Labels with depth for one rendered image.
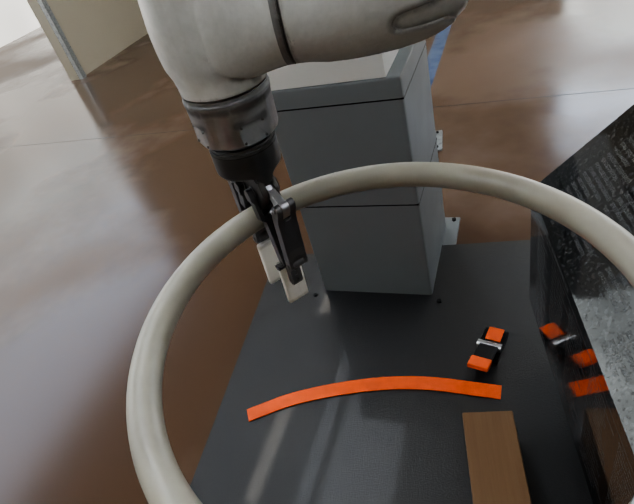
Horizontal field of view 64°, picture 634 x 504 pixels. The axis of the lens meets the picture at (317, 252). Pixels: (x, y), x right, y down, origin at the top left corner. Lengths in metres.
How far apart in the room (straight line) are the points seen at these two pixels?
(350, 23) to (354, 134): 1.03
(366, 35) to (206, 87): 0.15
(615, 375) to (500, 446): 0.56
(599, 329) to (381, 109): 0.82
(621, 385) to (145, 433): 0.61
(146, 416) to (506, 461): 0.99
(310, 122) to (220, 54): 1.03
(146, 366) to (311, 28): 0.33
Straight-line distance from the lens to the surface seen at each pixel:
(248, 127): 0.53
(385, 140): 1.47
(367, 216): 1.63
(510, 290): 1.82
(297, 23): 0.46
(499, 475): 1.30
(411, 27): 0.48
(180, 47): 0.49
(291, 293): 0.67
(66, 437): 1.99
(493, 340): 1.66
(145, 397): 0.47
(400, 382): 1.59
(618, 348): 0.84
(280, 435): 1.58
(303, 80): 1.46
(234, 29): 0.47
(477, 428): 1.36
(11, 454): 2.09
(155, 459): 0.44
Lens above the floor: 1.30
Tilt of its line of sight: 37 degrees down
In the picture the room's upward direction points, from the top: 18 degrees counter-clockwise
